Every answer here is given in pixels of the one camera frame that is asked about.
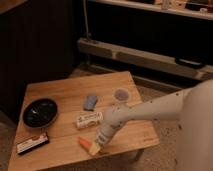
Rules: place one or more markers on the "grey metal shelf beam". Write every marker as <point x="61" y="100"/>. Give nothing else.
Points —
<point x="144" y="59"/>

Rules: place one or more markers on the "clear plastic cup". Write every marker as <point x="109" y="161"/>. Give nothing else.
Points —
<point x="121" y="96"/>

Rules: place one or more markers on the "upper shelf with items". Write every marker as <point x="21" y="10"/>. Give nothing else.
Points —
<point x="164" y="8"/>

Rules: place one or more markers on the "wooden table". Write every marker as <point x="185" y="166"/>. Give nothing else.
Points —
<point x="63" y="153"/>

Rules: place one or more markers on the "black and red box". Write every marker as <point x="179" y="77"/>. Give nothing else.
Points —
<point x="32" y="143"/>

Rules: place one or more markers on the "orange pepper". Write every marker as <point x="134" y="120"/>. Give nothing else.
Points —
<point x="84" y="143"/>

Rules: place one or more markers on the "black handle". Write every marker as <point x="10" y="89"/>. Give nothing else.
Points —
<point x="190" y="64"/>

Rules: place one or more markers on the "black ceramic bowl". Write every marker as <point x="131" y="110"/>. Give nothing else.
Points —
<point x="40" y="113"/>

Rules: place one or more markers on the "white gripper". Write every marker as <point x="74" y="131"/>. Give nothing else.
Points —
<point x="104" y="135"/>

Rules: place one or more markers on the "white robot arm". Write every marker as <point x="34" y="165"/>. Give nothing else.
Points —
<point x="192" y="107"/>

